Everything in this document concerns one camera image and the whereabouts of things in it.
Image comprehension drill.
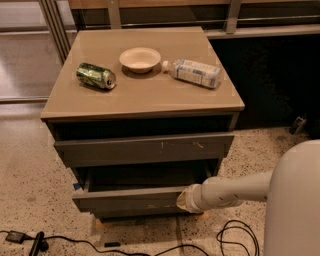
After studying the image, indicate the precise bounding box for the grey drawer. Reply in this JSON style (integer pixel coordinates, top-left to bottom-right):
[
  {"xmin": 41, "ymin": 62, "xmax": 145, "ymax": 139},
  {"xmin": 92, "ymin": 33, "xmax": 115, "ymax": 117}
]
[
  {"xmin": 54, "ymin": 133, "xmax": 234, "ymax": 167},
  {"xmin": 73, "ymin": 164, "xmax": 212, "ymax": 219}
]

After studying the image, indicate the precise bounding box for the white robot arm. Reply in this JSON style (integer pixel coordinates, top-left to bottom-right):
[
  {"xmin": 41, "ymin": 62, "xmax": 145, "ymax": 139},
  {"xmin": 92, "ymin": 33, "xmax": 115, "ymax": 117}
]
[{"xmin": 176, "ymin": 140, "xmax": 320, "ymax": 256}]

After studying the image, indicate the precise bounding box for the grey top drawer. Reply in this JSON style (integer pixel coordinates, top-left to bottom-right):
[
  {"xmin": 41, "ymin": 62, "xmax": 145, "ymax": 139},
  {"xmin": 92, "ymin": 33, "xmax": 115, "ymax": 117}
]
[{"xmin": 54, "ymin": 133, "xmax": 234, "ymax": 167}]

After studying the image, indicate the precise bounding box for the grey drawer cabinet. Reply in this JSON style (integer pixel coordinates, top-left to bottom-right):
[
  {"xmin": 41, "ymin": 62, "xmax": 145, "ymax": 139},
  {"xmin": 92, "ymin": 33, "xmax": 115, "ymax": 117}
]
[{"xmin": 39, "ymin": 26, "xmax": 245, "ymax": 223}]

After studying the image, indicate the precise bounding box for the blue tape piece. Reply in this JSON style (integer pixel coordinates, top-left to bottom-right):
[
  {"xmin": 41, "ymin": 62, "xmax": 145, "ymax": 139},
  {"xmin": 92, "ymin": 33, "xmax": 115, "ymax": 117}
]
[{"xmin": 73, "ymin": 183, "xmax": 81, "ymax": 191}]

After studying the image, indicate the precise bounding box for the clear plastic water bottle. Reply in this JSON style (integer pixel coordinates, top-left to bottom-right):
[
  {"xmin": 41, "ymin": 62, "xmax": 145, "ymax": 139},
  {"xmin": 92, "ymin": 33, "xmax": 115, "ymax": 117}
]
[{"xmin": 162, "ymin": 59, "xmax": 222, "ymax": 89}]

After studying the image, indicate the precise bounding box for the small dark floor device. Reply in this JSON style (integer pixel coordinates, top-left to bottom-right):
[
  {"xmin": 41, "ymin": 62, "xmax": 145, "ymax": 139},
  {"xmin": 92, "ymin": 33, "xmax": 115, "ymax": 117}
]
[{"xmin": 289, "ymin": 116, "xmax": 306, "ymax": 135}]

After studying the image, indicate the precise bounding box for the white paper bowl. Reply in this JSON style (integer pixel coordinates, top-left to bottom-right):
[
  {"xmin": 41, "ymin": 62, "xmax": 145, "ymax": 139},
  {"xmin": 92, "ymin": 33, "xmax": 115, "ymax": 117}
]
[{"xmin": 119, "ymin": 47, "xmax": 161, "ymax": 74}]

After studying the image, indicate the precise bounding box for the green soda can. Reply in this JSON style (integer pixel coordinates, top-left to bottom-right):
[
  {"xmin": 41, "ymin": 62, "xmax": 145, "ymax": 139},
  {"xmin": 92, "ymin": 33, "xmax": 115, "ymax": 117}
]
[{"xmin": 76, "ymin": 63, "xmax": 116, "ymax": 90}]

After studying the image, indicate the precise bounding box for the black power adapter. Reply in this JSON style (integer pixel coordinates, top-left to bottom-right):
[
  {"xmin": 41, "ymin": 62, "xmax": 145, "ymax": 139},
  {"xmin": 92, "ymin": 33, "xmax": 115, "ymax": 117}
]
[{"xmin": 5, "ymin": 231, "xmax": 25, "ymax": 244}]

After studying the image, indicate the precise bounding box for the black looped cable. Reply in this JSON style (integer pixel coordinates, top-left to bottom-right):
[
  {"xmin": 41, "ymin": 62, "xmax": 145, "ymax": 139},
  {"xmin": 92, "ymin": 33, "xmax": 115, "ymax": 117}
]
[{"xmin": 215, "ymin": 219, "xmax": 260, "ymax": 256}]

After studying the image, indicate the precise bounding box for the metal railing frame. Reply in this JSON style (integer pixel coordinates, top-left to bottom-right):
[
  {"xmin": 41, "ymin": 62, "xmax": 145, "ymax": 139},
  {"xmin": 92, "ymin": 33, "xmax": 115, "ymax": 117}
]
[{"xmin": 35, "ymin": 0, "xmax": 320, "ymax": 61}]

